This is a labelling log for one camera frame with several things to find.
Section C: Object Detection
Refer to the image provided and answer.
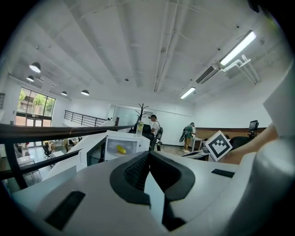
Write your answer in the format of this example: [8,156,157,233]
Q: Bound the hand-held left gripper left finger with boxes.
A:
[109,151,152,209]

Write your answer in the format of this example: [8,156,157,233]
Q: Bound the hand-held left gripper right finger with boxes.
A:
[149,151,196,232]

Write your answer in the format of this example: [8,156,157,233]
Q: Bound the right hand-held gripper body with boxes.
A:
[200,130,233,163]

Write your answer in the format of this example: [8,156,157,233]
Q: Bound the white microwave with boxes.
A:
[79,130,151,167]

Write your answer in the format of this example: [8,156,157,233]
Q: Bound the person's right forearm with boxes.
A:
[222,123,279,165]

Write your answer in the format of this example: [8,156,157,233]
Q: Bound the black office chair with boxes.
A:
[228,136,249,150]

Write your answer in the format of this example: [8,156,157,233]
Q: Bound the white side table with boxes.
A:
[190,136,204,151]

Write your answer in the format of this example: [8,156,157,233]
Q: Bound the black monitor on stand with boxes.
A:
[248,119,260,139]

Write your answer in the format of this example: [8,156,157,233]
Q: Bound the clear bottle with green lid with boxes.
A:
[136,120,145,138]

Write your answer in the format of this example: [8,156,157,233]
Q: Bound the black mesh chair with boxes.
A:
[128,124,154,139]

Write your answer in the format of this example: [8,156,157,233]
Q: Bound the fluorescent ceiling light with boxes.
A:
[179,86,197,100]
[219,30,257,66]

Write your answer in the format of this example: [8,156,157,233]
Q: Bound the black coat rack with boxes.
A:
[135,103,149,126]

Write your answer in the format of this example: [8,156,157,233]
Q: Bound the ceiling air conditioner vent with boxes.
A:
[195,64,222,85]

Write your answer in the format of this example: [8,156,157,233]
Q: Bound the person's grey T-shirt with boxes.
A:
[262,64,295,139]

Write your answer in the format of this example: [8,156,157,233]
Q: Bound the black straight railing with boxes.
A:
[64,110,108,128]

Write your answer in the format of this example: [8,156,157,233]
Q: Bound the white ceiling pipes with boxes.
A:
[221,54,262,86]

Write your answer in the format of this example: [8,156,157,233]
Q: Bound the black curved railing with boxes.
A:
[0,123,139,190]

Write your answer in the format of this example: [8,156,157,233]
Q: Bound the large glass window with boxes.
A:
[15,87,57,127]

